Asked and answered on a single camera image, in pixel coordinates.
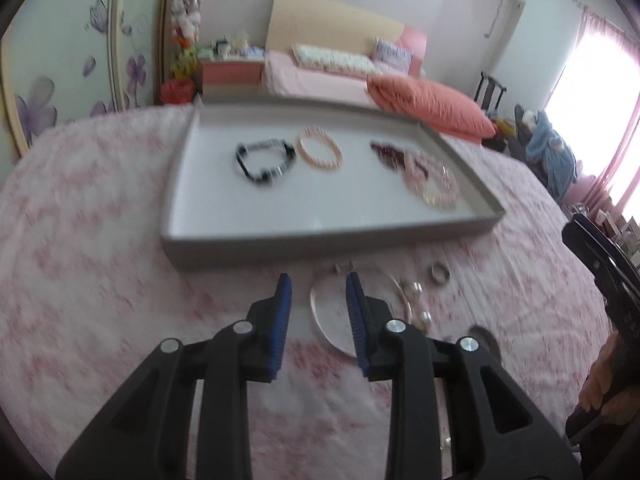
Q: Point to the dark wooden chair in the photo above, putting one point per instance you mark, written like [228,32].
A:
[489,93]

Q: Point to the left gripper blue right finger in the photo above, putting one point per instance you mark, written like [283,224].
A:
[496,430]

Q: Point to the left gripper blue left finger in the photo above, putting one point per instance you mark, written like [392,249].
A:
[142,432]

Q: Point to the right hand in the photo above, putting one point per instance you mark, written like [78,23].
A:
[623,407]

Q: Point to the floral pillow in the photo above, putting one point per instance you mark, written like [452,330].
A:
[334,61]

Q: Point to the floral bedspread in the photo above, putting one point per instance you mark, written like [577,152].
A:
[87,293]

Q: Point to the folded salmon quilt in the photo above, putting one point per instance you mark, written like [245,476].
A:
[445,109]

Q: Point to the white mug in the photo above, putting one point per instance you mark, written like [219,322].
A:
[223,49]

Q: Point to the red lined waste basket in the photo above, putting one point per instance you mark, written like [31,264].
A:
[177,91]

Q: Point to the beige pink headboard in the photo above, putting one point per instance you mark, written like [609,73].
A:
[335,25]

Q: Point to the pink curtain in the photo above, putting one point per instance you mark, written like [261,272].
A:
[594,106]

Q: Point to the grey cardboard tray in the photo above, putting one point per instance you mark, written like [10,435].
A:
[271,179]

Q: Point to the silver cuff bangle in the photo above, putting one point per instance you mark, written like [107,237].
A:
[487,340]

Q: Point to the blue plush robe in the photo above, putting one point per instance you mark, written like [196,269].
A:
[547,147]

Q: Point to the sliding wardrobe with flowers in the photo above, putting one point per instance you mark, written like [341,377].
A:
[65,60]

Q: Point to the pink nightstand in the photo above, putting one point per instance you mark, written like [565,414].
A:
[226,78]

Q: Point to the plush toy display tube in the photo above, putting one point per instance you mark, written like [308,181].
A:
[185,22]

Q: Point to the purple patterned pillow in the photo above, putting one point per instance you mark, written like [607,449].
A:
[392,56]

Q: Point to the pink bed sheet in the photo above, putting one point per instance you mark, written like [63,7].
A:
[283,77]

